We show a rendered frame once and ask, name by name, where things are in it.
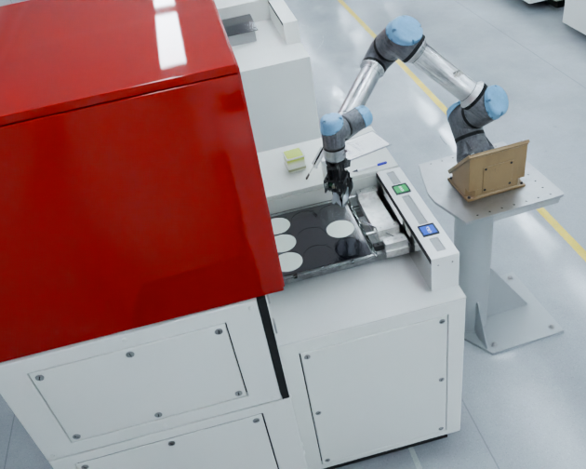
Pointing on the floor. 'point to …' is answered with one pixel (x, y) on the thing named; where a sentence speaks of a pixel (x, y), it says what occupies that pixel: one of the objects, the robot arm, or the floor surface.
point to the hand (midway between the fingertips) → (342, 202)
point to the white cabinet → (378, 385)
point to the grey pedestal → (496, 296)
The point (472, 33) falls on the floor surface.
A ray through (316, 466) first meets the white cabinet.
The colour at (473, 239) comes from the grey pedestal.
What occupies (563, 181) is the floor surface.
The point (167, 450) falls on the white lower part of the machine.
